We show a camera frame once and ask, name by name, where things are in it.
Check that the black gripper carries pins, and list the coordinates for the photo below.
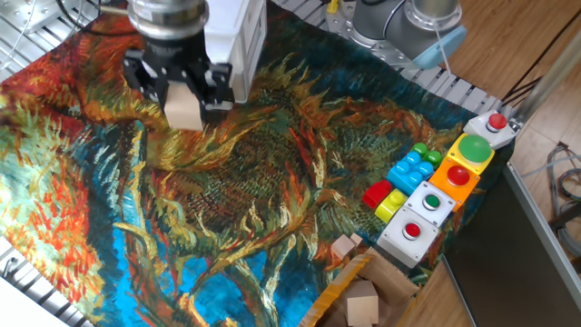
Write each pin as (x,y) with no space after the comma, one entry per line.
(177,59)

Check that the large plain wooden cube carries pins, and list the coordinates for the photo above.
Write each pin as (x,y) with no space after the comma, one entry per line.
(184,111)
(362,304)

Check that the white plastic drawer cabinet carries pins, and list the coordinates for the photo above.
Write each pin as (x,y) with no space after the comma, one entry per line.
(245,45)

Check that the sunflower painting print cloth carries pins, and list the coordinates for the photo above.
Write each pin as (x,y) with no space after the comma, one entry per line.
(295,181)

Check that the yellow connector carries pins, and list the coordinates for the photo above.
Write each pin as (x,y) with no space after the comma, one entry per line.
(332,6)

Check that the red toy brick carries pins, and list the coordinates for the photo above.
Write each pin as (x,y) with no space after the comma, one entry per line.
(377,193)

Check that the small wooden block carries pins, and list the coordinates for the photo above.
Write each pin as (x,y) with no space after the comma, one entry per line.
(342,247)

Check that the tiny wooden block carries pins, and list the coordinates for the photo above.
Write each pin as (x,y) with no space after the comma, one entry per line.
(357,239)

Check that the yellow toy brick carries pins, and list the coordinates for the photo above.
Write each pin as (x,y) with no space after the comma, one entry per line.
(390,206)

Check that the blue toy brick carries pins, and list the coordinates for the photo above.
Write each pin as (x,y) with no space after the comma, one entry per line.
(408,175)

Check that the small metal hook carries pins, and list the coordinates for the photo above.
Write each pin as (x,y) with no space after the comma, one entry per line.
(9,265)

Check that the green toy brick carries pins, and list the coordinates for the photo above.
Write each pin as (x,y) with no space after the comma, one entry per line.
(433,157)

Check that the large white red-button box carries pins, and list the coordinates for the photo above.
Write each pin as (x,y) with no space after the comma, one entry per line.
(399,247)

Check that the white green-button box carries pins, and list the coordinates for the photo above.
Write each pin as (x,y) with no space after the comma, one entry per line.
(431,202)

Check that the brown cardboard box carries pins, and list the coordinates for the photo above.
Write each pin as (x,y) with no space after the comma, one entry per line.
(390,277)

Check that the orange red-button box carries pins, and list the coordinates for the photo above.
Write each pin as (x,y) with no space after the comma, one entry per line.
(458,176)

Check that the yellow green-dome button box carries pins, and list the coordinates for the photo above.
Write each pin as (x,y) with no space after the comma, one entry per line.
(474,149)

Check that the grey red emergency-button box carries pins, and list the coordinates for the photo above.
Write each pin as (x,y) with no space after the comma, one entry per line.
(497,122)

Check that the clear plastic tube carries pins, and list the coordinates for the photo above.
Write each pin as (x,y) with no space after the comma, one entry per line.
(549,165)

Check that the dark flat bar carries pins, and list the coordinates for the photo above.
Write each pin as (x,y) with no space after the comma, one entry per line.
(567,217)

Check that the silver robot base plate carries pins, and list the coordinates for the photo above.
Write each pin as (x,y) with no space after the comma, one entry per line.
(338,25)

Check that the silver metal bracket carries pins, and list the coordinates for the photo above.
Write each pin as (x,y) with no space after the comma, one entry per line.
(41,11)

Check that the aluminium frame post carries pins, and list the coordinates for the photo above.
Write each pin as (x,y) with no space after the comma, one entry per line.
(544,84)

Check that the black panel with aluminium frame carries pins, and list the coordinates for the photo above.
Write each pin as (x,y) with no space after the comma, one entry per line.
(499,272)

